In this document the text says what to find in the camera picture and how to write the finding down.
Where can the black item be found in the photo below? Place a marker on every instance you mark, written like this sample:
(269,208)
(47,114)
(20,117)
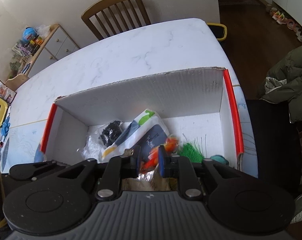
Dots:
(99,143)

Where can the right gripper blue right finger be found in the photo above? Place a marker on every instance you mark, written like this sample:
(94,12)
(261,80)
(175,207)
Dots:
(161,160)

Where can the white wooden sideboard cabinet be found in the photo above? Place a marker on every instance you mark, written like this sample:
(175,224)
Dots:
(57,45)

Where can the red cardboard storage box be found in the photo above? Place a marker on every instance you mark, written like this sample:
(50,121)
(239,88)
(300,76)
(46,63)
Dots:
(199,105)

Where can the red printed gift bag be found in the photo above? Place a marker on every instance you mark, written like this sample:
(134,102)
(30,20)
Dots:
(6,93)

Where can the white blue plastic pouch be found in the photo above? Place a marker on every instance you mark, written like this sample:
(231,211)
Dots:
(147,130)

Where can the blue globe toy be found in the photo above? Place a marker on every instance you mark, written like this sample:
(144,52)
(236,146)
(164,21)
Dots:
(29,34)

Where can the light wooden child chair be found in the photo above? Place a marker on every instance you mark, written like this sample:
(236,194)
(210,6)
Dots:
(15,82)

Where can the brown wooden dining chair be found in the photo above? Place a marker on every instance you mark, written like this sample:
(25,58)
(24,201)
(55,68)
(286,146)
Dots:
(107,18)

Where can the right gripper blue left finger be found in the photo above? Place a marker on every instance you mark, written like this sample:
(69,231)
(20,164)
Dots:
(135,161)

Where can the yellow rimmed stool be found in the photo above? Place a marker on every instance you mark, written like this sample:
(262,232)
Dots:
(219,30)

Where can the teal round plastic object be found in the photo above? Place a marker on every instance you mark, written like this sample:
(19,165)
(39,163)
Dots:
(220,159)

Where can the silver foil snack packet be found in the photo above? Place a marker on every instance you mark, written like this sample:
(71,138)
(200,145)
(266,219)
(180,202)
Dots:
(149,181)

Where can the olive green jacket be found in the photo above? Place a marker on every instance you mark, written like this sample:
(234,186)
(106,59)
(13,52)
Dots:
(283,83)

